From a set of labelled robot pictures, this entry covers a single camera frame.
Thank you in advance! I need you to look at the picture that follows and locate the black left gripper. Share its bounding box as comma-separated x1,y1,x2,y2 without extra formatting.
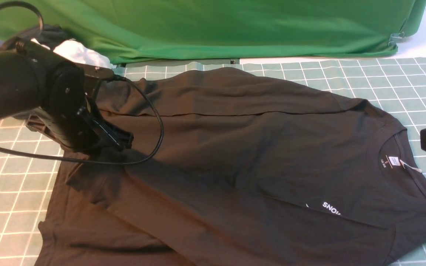
26,63,133,153

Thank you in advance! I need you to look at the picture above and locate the white crumpled shirt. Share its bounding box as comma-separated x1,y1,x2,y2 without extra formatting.
31,38,114,69

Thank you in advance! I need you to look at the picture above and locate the green backdrop cloth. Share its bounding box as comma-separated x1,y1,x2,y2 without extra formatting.
0,0,426,65

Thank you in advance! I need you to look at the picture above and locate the metal binder clip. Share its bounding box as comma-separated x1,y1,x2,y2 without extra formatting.
388,31,406,47

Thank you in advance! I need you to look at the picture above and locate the dark gray long-sleeve shirt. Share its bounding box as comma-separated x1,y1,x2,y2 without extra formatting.
35,68,426,266

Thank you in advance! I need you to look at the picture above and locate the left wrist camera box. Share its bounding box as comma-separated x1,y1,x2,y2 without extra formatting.
75,63,116,95

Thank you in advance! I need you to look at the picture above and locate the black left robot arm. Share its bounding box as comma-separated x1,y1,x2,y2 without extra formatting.
0,40,133,153

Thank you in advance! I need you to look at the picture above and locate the black left camera cable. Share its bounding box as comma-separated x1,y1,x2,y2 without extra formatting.
0,1,165,166

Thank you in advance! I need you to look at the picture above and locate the dark navy crumpled garment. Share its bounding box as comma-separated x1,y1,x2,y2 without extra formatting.
15,24,70,50

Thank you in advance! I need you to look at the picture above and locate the green checkered table cloth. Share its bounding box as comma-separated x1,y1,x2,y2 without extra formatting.
0,57,426,266

